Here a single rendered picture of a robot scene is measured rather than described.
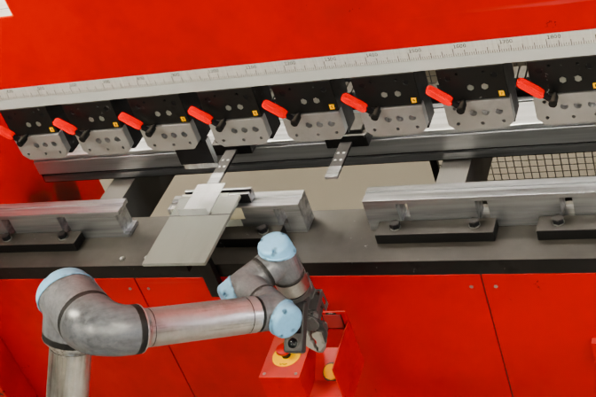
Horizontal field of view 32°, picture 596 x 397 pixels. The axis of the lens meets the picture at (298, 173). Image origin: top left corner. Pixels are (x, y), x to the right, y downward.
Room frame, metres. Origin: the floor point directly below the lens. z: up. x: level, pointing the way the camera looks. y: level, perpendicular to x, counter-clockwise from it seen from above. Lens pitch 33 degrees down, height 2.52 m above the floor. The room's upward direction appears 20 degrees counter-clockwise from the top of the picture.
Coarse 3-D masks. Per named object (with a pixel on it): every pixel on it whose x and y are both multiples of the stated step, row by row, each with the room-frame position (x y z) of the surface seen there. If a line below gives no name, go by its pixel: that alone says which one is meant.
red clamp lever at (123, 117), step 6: (120, 114) 2.36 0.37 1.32; (126, 114) 2.36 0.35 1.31; (120, 120) 2.36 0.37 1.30; (126, 120) 2.35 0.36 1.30; (132, 120) 2.35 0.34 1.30; (138, 120) 2.36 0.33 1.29; (132, 126) 2.34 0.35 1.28; (138, 126) 2.34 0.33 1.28; (144, 126) 2.34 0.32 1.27; (150, 126) 2.35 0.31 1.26; (150, 132) 2.32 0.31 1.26
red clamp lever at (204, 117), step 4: (192, 108) 2.27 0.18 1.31; (196, 108) 2.27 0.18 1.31; (188, 112) 2.26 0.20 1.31; (192, 112) 2.26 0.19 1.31; (196, 112) 2.26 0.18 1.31; (200, 112) 2.26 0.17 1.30; (204, 112) 2.26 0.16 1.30; (192, 116) 2.26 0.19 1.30; (196, 116) 2.25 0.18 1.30; (200, 116) 2.25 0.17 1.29; (204, 116) 2.25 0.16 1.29; (208, 116) 2.25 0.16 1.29; (200, 120) 2.25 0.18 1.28; (204, 120) 2.24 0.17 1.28; (208, 120) 2.24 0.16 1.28; (212, 120) 2.25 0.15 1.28; (224, 120) 2.26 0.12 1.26; (212, 124) 2.24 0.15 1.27; (216, 124) 2.24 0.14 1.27; (220, 124) 2.23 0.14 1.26; (224, 124) 2.24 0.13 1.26; (216, 128) 2.23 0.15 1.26; (220, 128) 2.22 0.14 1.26
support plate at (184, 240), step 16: (176, 208) 2.36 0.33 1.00; (224, 208) 2.28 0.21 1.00; (176, 224) 2.28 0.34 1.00; (192, 224) 2.26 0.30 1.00; (208, 224) 2.23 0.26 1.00; (224, 224) 2.21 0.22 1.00; (160, 240) 2.24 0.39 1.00; (176, 240) 2.21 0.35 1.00; (192, 240) 2.19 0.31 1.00; (208, 240) 2.17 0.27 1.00; (160, 256) 2.17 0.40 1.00; (176, 256) 2.15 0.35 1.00; (192, 256) 2.13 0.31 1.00; (208, 256) 2.11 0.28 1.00
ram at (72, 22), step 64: (64, 0) 2.41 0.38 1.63; (128, 0) 2.33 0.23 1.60; (192, 0) 2.25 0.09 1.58; (256, 0) 2.17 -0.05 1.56; (320, 0) 2.10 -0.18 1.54; (384, 0) 2.03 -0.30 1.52; (448, 0) 1.96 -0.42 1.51; (512, 0) 1.90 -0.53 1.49; (576, 0) 1.84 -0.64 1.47; (0, 64) 2.54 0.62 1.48; (64, 64) 2.45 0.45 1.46; (128, 64) 2.36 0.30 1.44; (192, 64) 2.28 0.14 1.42; (384, 64) 2.05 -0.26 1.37; (448, 64) 1.98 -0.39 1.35
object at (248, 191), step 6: (186, 192) 2.42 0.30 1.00; (192, 192) 2.41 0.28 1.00; (222, 192) 2.37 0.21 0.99; (234, 192) 2.33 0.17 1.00; (240, 192) 2.32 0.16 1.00; (246, 192) 2.31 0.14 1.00; (252, 192) 2.32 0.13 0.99; (240, 198) 2.32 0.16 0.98; (246, 198) 2.31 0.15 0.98; (252, 198) 2.31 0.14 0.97
